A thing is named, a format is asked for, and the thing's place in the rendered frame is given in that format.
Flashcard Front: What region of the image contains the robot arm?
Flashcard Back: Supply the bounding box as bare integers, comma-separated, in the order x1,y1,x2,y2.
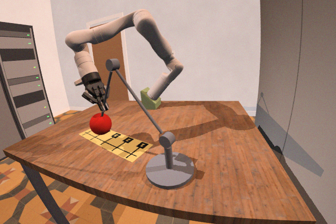
65,9,184,100

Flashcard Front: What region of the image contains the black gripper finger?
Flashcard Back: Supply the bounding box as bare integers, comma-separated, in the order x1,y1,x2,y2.
98,85,110,111
82,86,106,112

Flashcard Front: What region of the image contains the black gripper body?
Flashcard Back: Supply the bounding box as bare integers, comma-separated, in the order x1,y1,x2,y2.
81,72,104,97

